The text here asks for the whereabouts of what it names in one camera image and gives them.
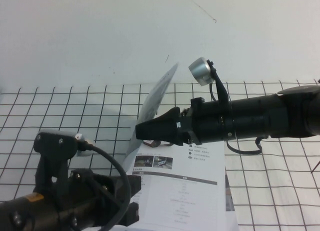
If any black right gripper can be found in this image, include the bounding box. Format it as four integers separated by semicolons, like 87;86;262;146
135;97;235;146

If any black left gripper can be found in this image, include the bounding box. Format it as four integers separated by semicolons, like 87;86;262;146
58;167;143;228

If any AgileX product catalogue book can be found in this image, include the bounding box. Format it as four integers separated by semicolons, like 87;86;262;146
123;62;240;231

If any white black-grid tablecloth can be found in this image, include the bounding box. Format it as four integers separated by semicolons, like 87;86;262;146
0;80;320;231

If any black left camera cable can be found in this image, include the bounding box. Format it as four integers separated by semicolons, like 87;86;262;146
84;140;133;231

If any black camera cable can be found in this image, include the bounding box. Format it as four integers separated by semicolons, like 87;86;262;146
209;81;263;157
84;140;133;231

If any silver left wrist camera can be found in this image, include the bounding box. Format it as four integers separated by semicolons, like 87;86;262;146
74;132;98;158

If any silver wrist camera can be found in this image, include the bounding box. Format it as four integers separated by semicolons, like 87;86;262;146
74;132;98;158
188;57;214;87

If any black right camera cable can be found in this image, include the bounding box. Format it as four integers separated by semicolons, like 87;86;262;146
209;81;263;157

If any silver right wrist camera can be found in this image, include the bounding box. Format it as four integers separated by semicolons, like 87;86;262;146
188;57;214;87

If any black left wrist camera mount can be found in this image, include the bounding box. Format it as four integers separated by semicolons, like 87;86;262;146
33;131;78;205

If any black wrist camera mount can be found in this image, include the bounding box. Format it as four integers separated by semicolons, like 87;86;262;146
208;60;230;103
33;131;78;205

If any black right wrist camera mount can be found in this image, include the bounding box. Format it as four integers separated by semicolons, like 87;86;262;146
208;60;230;103

